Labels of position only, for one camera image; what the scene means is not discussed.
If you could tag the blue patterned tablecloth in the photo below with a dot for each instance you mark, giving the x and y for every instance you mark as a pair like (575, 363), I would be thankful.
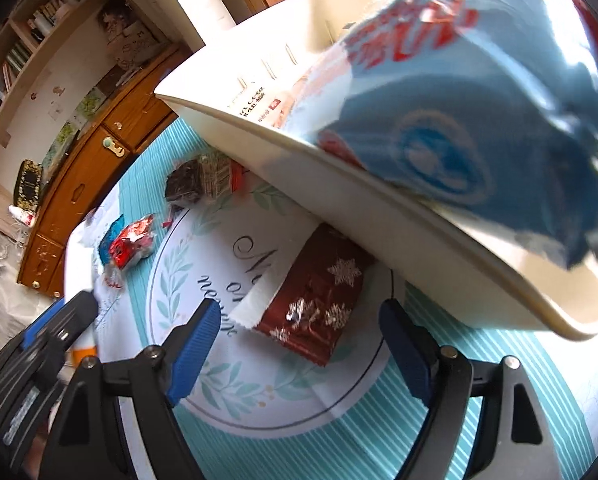
(260, 411)

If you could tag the blue foil candy pack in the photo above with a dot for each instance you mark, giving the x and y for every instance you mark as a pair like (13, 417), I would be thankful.
(110, 236)

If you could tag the dark brownie pack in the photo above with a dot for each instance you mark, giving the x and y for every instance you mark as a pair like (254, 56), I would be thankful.
(207, 176)

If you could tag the red candy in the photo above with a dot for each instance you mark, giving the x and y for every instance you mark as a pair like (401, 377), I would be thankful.
(134, 243)

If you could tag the black gold ornate box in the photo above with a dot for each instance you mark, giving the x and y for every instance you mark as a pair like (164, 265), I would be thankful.
(28, 185)

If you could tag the white plastic storage bin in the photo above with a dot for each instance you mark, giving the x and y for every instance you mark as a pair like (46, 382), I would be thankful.
(481, 280)

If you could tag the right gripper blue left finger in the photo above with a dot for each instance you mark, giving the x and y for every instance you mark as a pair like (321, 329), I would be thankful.
(180, 358)

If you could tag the wooden desk with drawers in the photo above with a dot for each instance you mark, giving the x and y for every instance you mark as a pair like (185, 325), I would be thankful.
(122, 130)

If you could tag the white red small bottle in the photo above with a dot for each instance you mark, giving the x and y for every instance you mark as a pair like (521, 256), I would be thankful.
(23, 216)

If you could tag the red Lipo biscuit bag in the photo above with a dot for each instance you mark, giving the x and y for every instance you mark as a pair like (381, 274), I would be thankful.
(305, 299)

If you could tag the red blue cookie roll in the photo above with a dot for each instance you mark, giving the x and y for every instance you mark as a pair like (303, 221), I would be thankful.
(487, 106)

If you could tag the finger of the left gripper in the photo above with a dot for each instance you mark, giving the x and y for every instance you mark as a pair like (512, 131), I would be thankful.
(56, 338)
(30, 333)

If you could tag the orange oats bar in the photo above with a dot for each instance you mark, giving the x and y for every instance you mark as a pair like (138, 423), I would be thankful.
(83, 347)

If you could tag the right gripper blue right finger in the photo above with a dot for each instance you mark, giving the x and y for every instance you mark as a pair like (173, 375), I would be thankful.
(432, 373)

